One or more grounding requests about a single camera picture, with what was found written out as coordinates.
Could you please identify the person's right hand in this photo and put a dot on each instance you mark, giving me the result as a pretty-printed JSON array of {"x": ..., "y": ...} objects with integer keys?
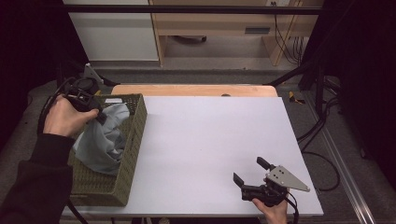
[{"x": 275, "y": 214}]

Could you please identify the grey cloth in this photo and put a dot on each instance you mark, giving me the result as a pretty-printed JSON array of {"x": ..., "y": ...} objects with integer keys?
[{"x": 102, "y": 146}]

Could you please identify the white label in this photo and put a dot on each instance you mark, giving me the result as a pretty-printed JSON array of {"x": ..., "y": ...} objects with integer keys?
[{"x": 113, "y": 100}]

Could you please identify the olive woven basket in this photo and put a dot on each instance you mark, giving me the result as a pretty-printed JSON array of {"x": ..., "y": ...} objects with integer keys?
[{"x": 127, "y": 161}]

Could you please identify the yellow black tool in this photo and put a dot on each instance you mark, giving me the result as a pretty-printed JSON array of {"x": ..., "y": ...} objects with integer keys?
[{"x": 293, "y": 97}]

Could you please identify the black object under desk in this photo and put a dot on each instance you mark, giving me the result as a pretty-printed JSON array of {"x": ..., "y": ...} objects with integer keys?
[{"x": 191, "y": 39}]

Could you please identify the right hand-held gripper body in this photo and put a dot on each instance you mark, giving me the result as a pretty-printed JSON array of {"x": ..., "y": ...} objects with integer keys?
[{"x": 274, "y": 186}]

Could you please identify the aluminium rail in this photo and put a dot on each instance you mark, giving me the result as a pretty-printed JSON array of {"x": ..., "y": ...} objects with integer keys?
[{"x": 345, "y": 174}]

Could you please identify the black metal stand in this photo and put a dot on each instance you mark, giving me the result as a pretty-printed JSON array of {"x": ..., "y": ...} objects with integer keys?
[{"x": 311, "y": 73}]

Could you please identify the person's left hand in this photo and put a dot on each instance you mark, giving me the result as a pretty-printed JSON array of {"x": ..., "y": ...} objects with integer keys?
[{"x": 63, "y": 116}]

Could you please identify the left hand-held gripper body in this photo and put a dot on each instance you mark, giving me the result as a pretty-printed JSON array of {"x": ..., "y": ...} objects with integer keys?
[{"x": 81, "y": 97}]

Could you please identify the wooden desk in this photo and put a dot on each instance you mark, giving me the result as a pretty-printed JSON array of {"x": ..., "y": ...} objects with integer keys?
[{"x": 214, "y": 28}]

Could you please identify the white cabinet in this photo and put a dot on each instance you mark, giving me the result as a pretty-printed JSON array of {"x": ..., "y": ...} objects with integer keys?
[{"x": 115, "y": 37}]

